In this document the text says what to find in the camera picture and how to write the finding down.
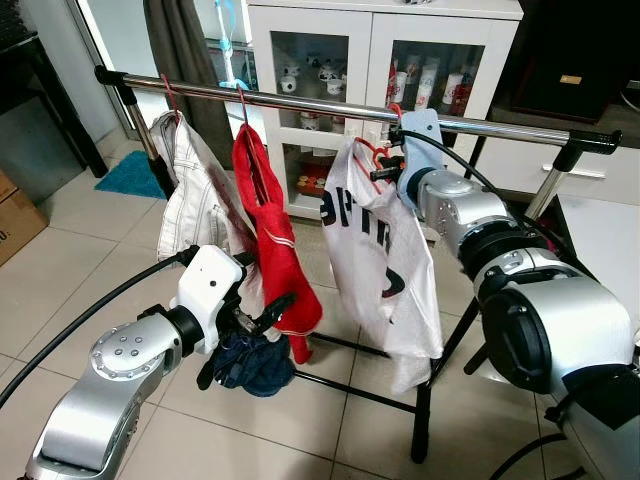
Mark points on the red shirt with white trim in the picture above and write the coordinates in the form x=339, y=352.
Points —
x=275, y=240

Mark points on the chrome and black clothes rack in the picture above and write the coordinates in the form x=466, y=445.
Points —
x=320, y=105

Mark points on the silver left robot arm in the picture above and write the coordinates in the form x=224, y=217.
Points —
x=110, y=370

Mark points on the white zip jacket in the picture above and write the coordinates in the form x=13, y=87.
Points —
x=195, y=190

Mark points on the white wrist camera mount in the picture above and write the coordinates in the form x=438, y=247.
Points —
x=418, y=150
x=208, y=285

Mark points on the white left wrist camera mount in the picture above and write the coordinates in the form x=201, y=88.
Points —
x=208, y=285

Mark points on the white drawer unit dark top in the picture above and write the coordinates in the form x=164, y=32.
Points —
x=600, y=180

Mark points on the navy blue garment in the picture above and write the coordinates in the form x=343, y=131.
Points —
x=255, y=368

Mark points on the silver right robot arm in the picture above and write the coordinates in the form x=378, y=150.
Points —
x=560, y=330

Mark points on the teal floor mat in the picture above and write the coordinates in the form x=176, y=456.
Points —
x=130, y=178

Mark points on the light blue mop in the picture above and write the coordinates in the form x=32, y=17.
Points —
x=228, y=40

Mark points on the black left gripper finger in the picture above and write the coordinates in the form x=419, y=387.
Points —
x=276, y=310
x=213, y=370

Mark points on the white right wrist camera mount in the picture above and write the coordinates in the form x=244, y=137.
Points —
x=418, y=150

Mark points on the black side table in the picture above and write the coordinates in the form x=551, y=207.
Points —
x=40, y=55

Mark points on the dark brown curtain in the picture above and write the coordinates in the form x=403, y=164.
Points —
x=180, y=40

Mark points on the dark brown speaker box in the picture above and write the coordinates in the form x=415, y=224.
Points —
x=570, y=50

